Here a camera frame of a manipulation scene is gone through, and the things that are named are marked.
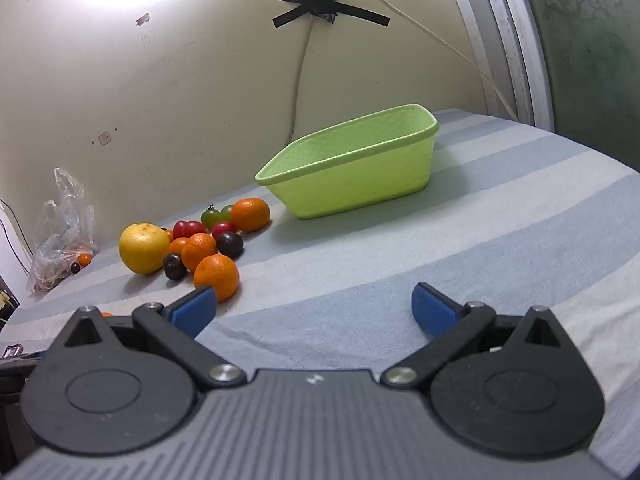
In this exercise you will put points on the striped bed sheet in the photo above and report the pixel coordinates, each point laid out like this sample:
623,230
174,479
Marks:
450,235

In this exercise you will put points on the square wall sticker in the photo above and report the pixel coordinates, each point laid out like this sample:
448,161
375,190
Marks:
104,138

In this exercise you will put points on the orange mandarin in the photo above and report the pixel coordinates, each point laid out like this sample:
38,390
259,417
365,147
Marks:
250,214
199,251
216,275

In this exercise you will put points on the dark purple plum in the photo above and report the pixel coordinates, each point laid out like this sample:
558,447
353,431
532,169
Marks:
230,245
174,266

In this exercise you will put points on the red tomato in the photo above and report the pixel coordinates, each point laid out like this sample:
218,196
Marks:
223,229
189,229

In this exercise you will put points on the black tape cross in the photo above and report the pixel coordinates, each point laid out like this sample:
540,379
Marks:
320,2

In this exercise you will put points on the small orange tomato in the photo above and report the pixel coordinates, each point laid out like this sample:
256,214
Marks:
84,259
176,246

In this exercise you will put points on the yellow grapefruit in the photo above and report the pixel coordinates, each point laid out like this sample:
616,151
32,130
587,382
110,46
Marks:
144,249

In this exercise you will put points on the green tomato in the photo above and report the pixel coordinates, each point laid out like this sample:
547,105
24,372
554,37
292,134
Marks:
226,212
210,217

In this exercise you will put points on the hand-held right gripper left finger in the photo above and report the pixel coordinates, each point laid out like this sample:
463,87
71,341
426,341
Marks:
192,310

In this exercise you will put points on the dark cluttered shelf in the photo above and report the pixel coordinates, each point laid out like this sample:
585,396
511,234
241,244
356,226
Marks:
6,300

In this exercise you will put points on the clear plastic bag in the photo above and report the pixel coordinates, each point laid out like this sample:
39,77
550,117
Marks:
60,230

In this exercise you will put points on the green plastic basket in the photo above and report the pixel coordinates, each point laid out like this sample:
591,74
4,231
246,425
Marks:
360,180

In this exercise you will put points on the patterned window glass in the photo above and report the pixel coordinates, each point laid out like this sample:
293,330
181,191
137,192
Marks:
590,60

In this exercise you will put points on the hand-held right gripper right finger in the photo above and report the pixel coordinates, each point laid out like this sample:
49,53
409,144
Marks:
432,310

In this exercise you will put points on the white window frame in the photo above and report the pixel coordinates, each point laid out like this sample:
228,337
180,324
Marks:
520,35

